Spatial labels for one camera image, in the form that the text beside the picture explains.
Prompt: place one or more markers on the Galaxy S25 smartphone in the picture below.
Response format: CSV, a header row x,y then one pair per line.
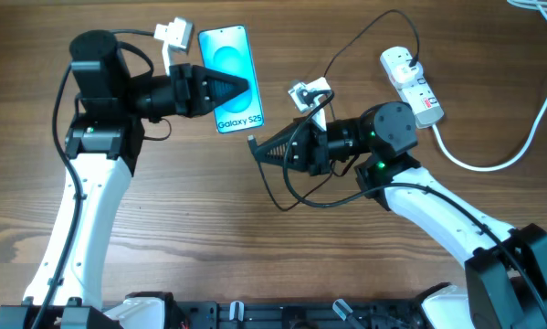
x,y
227,49

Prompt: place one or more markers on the white USB charger plug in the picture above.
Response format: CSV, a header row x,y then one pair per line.
x,y
403,74

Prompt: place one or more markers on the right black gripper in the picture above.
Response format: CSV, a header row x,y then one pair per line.
x,y
310,149

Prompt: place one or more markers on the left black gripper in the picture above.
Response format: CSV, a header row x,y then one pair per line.
x,y
198,103

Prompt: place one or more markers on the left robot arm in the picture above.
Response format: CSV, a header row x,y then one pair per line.
x,y
100,153

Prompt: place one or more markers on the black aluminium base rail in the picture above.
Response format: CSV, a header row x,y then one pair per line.
x,y
400,314

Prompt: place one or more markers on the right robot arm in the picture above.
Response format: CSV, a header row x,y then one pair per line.
x,y
505,267

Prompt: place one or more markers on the white power strip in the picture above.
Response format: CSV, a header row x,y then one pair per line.
x,y
422,100

